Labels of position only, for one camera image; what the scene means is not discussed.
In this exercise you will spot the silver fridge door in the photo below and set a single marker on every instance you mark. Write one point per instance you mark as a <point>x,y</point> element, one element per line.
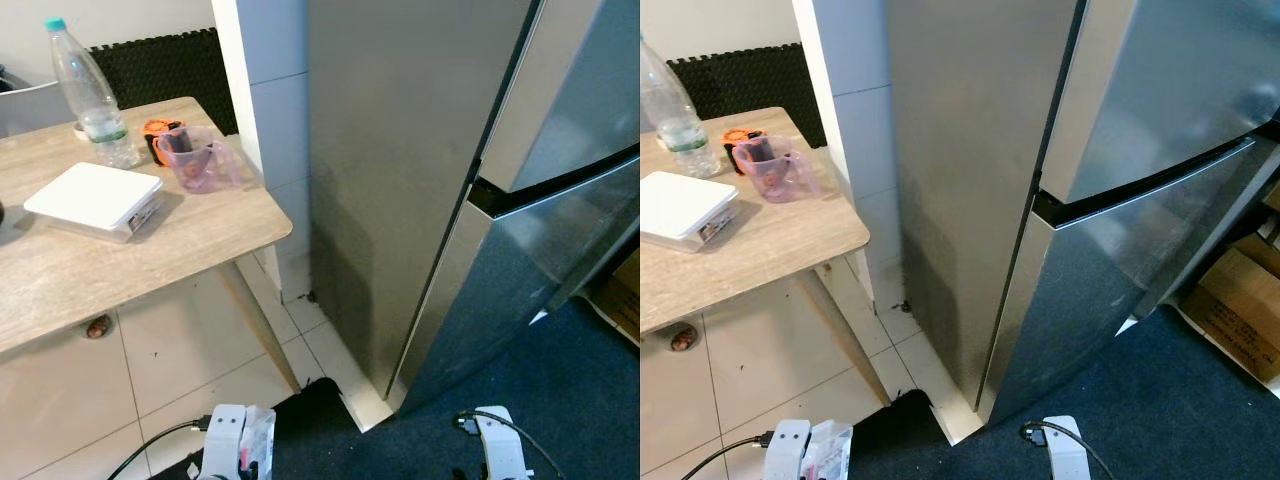
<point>520,280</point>
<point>1100,280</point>

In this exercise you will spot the white lidded food container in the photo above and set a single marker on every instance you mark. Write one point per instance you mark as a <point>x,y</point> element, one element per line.
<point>95,195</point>
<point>680,200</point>

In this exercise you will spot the brown cardboard box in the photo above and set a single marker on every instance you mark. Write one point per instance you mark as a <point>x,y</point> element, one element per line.
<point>1235,310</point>
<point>625,295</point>

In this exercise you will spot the clear plastic water bottle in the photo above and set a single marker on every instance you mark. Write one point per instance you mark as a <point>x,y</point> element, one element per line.
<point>90,100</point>
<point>680,130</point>

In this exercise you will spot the orange black tape measure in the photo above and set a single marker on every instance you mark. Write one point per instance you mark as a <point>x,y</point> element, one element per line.
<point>735,140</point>
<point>155,130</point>

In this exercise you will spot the light wooden table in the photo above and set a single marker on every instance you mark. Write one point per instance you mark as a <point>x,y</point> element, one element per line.
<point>780,250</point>
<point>100,260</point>

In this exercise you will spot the large dark blue carpet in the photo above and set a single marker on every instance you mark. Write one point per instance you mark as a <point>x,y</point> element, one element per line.
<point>1150,420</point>
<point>520,430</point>

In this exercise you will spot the black foam wall panel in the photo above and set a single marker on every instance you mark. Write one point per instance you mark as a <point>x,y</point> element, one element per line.
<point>760,85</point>
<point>170,70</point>

